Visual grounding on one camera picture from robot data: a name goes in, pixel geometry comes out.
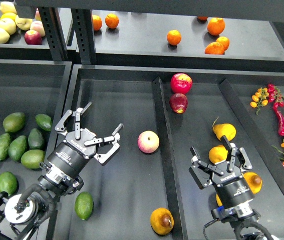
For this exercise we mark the dark green avocado top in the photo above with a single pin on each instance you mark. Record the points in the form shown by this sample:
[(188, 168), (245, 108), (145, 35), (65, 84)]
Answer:
[(44, 121)]

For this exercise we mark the black shelf post left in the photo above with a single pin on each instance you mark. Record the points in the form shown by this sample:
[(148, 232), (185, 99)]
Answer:
[(54, 34)]

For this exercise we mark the black shelf post right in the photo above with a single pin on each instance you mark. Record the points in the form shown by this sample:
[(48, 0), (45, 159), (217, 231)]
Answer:
[(83, 23)]

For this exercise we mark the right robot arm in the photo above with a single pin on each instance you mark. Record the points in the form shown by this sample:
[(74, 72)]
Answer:
[(242, 218)]

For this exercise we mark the yellow pear with brown end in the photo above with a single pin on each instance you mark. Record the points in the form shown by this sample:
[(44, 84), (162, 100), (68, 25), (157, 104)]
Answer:
[(162, 221)]

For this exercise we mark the black tray divider right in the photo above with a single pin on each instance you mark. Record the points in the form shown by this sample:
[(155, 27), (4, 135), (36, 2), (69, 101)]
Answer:
[(261, 128)]

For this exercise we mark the black tray divider left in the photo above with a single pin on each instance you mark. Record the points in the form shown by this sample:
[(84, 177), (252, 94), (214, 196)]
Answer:
[(172, 186)]

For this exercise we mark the orange cherry tomato bunch left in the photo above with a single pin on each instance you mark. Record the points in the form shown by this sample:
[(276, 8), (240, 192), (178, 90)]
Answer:
[(259, 99)]

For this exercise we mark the black tray divider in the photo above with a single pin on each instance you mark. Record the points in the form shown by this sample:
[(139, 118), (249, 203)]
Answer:
[(172, 186), (261, 128)]

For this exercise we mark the black middle tray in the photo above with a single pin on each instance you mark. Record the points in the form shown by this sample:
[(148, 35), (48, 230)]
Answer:
[(131, 185)]

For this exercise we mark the black tray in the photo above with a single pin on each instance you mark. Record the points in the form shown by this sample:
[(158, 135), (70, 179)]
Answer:
[(31, 87), (131, 185)]

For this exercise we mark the yellow pear brown spot right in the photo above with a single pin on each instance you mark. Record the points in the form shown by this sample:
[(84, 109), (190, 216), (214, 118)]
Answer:
[(254, 181)]

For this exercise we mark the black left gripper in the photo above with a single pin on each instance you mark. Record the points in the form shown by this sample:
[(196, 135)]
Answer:
[(71, 155)]

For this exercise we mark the red chili pepper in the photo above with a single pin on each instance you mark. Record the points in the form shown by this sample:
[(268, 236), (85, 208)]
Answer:
[(280, 119)]

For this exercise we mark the green avocado centre pile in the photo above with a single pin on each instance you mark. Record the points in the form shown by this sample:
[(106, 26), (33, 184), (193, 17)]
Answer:
[(18, 147)]

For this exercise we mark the yellow pear lower right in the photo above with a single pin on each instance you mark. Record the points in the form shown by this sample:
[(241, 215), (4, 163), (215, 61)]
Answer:
[(219, 203)]

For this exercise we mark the red apple on left shelf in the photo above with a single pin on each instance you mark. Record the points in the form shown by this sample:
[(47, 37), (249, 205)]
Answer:
[(32, 37)]

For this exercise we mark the light green avocado front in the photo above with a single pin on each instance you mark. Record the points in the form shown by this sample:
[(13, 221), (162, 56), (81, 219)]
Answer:
[(32, 158)]

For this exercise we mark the black left tray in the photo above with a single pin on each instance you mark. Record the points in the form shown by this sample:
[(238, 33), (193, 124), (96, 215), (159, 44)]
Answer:
[(31, 87)]

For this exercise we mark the light green avocado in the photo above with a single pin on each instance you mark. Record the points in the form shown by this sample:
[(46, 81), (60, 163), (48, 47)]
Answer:
[(32, 158), (14, 122)]

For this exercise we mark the red cherry tomato bunch top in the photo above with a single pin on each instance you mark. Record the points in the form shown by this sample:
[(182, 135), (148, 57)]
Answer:
[(274, 95)]

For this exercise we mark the yellow pear with stem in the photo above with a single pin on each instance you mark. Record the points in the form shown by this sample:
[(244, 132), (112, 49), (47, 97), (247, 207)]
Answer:
[(224, 129)]

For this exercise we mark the bright green avocado lower left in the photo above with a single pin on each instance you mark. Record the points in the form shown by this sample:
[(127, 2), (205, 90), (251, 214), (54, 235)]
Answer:
[(8, 183)]

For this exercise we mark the pink apple centre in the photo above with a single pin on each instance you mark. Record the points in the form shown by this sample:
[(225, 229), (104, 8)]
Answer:
[(148, 142)]

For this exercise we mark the dark red apple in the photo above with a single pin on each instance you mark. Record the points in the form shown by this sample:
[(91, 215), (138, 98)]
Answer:
[(178, 103)]

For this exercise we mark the orange on shelf far left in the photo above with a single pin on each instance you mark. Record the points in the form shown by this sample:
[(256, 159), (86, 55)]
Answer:
[(97, 22)]

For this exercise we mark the bright red apple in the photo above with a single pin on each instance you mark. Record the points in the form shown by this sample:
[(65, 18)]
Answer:
[(181, 83)]

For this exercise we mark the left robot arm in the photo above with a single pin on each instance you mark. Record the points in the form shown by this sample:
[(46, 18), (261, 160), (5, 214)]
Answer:
[(27, 211)]

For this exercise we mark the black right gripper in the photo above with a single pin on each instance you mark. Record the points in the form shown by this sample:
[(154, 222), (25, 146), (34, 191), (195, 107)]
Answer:
[(231, 187)]

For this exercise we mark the round yellow pear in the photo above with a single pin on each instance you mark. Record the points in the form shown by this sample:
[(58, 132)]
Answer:
[(218, 154)]

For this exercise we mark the black shelf post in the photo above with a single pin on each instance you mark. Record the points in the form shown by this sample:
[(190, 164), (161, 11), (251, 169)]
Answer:
[(83, 23), (54, 34)]

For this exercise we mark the light green avocado top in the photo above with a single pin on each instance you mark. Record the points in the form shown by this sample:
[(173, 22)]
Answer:
[(14, 122)]

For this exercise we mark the pale pink apple on shelf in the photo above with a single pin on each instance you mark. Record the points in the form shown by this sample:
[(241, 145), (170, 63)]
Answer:
[(38, 26)]

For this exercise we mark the dark avocado middle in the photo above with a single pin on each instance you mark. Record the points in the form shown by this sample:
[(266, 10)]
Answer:
[(36, 140)]

